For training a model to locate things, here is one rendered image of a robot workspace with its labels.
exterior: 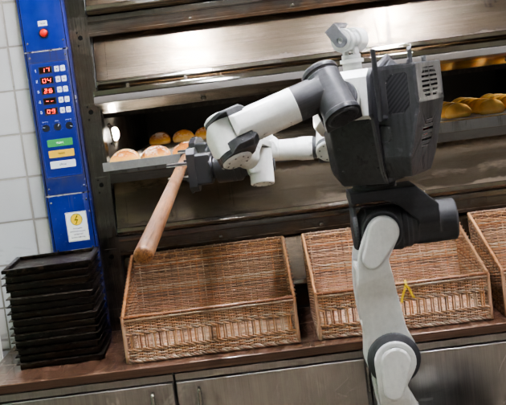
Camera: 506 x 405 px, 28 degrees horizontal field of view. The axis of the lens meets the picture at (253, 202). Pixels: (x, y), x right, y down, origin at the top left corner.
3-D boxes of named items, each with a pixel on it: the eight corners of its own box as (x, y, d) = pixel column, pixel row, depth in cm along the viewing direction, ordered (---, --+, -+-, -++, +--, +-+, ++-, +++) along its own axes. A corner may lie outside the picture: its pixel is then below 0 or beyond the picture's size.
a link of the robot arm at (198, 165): (182, 149, 271) (226, 144, 270) (189, 145, 281) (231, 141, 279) (189, 195, 273) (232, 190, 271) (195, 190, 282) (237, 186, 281)
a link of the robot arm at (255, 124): (220, 157, 241) (305, 120, 242) (199, 112, 245) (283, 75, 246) (225, 173, 252) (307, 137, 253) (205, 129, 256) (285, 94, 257)
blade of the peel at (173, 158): (271, 150, 329) (269, 141, 329) (103, 171, 328) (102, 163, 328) (266, 142, 365) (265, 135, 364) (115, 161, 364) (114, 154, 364)
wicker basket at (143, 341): (139, 329, 362) (128, 253, 359) (294, 309, 362) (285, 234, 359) (124, 366, 314) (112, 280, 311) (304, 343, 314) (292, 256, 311)
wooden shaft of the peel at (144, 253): (153, 264, 150) (151, 245, 150) (134, 267, 150) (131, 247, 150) (190, 161, 320) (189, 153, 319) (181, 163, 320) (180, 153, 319)
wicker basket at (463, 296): (308, 308, 362) (298, 232, 359) (463, 288, 362) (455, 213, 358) (317, 342, 314) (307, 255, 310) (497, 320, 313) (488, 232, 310)
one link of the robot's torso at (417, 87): (460, 170, 277) (446, 40, 273) (419, 190, 247) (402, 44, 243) (360, 178, 291) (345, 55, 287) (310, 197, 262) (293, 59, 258)
